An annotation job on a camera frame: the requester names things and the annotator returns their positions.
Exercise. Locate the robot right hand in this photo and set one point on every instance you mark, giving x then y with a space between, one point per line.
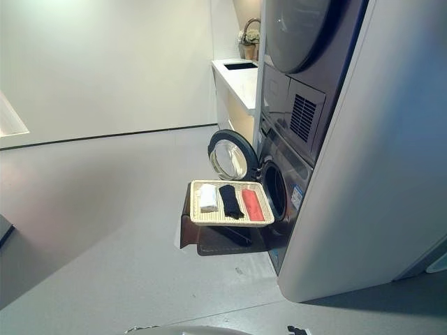
297 329

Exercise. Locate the grey front-load washing machine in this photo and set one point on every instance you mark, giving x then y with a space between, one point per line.
286 171

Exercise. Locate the round washing machine door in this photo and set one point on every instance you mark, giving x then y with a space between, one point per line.
232 155

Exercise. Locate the dark brown stool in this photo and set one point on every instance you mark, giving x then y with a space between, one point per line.
223 237

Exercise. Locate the folded red cloth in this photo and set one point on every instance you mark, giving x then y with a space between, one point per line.
252 205

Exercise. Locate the woven cream tray basket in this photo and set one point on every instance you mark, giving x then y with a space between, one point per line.
209 215

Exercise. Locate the folded black cloth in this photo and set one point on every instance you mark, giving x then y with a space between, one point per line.
230 200

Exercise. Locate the folded white cloth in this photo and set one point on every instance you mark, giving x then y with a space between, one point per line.
209 198

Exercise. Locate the white cabinet side panel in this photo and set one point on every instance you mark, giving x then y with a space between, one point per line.
366 174

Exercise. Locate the white counter cabinet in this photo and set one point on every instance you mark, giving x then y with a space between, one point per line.
234 87

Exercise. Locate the grey stacked dryer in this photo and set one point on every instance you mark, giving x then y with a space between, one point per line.
297 70

